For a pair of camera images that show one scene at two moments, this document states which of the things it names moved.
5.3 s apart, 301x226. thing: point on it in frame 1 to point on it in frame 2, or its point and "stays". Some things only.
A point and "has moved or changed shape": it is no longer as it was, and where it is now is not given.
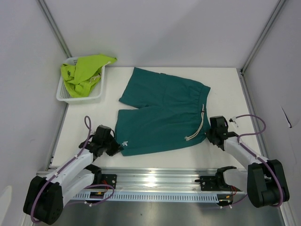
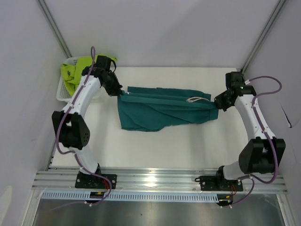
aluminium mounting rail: (168, 179) stays
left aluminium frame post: (43, 7) stays
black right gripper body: (209, 134) to (222, 101)
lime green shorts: (79, 80) stays
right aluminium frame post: (243, 67) stays
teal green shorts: (175, 115) has moved or changed shape
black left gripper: (116, 148) to (115, 90)
